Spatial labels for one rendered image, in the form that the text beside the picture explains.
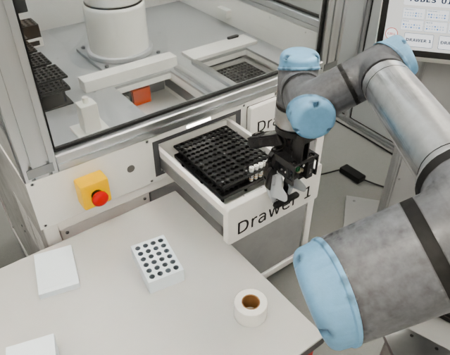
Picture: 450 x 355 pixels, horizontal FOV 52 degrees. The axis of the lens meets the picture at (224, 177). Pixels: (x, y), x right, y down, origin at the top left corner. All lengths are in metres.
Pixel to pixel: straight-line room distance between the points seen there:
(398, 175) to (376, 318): 1.66
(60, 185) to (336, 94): 0.69
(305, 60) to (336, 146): 2.09
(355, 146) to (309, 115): 2.19
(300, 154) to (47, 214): 0.62
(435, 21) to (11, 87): 1.33
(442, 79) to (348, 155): 1.11
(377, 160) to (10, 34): 2.27
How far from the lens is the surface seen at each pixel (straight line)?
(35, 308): 1.12
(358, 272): 0.46
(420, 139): 0.59
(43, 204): 1.18
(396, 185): 2.15
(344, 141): 2.99
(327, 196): 2.54
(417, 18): 1.77
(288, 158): 0.96
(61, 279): 1.13
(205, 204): 1.12
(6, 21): 0.99
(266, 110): 1.41
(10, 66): 1.01
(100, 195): 1.14
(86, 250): 1.20
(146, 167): 1.25
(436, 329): 1.10
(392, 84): 0.70
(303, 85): 0.81
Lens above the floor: 1.60
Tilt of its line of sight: 38 degrees down
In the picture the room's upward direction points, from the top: straight up
